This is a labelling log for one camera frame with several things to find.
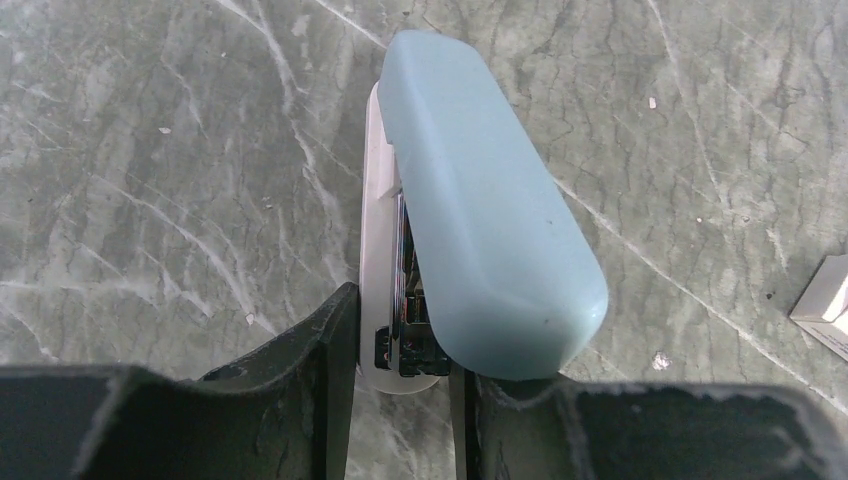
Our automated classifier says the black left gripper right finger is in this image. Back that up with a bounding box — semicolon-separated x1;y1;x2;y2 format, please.
449;368;847;479

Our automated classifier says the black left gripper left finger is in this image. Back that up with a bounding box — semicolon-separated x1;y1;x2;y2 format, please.
1;283;359;479

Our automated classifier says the white staple box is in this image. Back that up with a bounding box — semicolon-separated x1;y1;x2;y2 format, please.
789;254;847;361

